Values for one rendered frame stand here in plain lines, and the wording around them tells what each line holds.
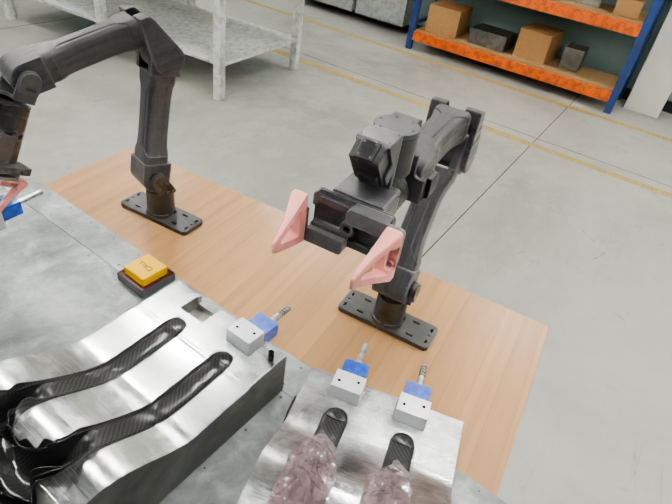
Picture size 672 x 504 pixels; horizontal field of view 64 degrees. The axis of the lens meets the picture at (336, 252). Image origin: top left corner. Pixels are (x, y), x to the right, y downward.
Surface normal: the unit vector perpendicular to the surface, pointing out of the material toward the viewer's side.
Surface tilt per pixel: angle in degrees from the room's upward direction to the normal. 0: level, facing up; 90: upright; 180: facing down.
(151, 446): 28
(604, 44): 90
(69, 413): 23
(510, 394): 0
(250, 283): 0
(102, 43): 87
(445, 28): 90
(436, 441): 0
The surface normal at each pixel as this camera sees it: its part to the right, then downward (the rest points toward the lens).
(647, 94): -0.55, 0.44
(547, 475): 0.14, -0.79
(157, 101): 0.58, 0.61
